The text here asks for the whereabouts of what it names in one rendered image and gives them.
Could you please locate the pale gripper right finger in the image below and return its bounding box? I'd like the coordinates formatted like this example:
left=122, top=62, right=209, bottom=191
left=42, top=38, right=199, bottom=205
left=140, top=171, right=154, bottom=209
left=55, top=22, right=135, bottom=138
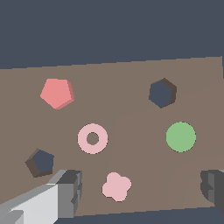
left=199, top=169, right=224, bottom=216

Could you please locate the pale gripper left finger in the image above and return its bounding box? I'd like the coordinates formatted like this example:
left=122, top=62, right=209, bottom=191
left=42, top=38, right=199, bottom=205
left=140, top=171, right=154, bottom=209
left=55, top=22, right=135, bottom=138
left=0, top=169, right=83, bottom=224

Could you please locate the brown slotted board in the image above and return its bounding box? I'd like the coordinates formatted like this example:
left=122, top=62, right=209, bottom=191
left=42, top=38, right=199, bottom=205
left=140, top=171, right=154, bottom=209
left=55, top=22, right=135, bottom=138
left=0, top=55, right=224, bottom=217

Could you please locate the green round disc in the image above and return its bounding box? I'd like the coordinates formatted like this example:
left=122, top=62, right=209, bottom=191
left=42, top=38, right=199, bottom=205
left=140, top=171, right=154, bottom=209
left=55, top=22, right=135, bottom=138
left=165, top=121, right=197, bottom=153

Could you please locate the pink clover-shaped piece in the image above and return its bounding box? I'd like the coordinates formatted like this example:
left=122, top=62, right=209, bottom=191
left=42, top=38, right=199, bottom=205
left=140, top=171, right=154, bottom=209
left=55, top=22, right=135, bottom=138
left=101, top=171, right=132, bottom=203

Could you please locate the red pentagon block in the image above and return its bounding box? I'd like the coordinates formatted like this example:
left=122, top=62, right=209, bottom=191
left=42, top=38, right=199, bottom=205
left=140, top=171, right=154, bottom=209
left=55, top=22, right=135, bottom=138
left=39, top=78, right=75, bottom=110

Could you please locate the pink ring piece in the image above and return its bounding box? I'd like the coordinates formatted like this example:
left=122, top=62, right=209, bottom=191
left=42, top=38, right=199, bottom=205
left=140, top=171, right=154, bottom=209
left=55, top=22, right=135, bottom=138
left=77, top=122, right=109, bottom=155

